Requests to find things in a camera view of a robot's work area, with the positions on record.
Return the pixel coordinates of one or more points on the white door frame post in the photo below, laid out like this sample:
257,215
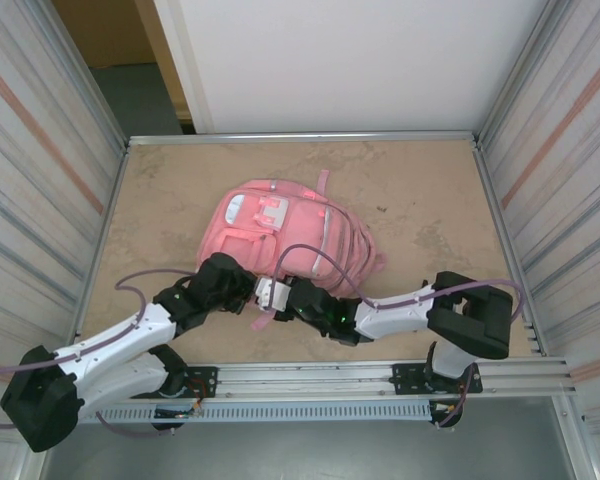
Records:
180,65

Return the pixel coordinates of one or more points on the small circuit board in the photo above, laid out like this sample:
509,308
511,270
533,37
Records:
445,408
177,412

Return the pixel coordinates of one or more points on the aluminium mounting rail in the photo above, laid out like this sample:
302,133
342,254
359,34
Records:
305,377

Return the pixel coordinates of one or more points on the pink backpack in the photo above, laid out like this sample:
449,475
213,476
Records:
300,225

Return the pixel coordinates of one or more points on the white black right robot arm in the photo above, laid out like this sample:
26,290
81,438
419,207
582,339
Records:
400,315

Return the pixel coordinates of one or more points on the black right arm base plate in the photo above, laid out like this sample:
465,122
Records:
410,375

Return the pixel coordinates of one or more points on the aluminium table edge rail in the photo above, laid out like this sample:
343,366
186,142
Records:
300,139

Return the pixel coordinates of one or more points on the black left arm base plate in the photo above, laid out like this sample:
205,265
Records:
205,382

